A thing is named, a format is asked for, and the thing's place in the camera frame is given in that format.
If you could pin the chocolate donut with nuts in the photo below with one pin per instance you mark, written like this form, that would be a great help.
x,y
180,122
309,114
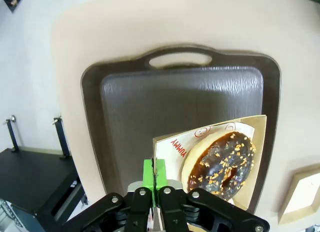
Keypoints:
x,y
207,151

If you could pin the kraft cardboard donut box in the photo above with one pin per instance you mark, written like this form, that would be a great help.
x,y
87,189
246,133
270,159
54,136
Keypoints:
x,y
287,192
261,131

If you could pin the black side table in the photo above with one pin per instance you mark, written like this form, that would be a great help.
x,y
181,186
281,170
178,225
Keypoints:
x,y
30,177

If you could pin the brown plastic serving tray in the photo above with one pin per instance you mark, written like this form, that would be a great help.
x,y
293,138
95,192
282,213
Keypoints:
x,y
175,96

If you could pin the black clamp post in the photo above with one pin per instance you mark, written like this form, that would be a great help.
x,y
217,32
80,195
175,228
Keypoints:
x,y
62,136
12,134

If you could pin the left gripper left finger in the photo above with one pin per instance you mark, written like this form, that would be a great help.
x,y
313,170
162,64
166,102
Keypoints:
x,y
140,212

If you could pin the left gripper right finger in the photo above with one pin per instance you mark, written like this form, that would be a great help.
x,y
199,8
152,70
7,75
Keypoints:
x,y
175,212

